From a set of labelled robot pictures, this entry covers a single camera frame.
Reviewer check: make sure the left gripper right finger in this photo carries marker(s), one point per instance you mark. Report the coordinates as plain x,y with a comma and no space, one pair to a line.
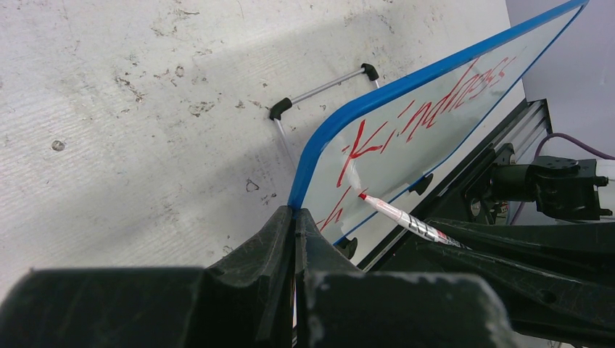
339,305

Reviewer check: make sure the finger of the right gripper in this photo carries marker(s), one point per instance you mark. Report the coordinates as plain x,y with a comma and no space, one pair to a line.
551,299
580,250

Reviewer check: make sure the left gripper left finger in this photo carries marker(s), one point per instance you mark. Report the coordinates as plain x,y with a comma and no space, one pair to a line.
243,300

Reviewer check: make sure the red whiteboard marker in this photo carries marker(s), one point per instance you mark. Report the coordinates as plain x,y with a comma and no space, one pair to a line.
410,223

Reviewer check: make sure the blue framed whiteboard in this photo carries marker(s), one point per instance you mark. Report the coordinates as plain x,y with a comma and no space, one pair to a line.
453,72

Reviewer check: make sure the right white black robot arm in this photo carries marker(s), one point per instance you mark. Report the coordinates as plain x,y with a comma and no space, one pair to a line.
566,189

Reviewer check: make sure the whiteboard metal stand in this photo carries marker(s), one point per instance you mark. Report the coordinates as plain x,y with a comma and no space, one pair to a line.
366,71

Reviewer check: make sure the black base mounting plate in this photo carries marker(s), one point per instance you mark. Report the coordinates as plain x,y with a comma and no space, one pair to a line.
465,194

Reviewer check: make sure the aluminium frame rail right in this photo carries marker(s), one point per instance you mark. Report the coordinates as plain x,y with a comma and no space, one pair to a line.
525,131

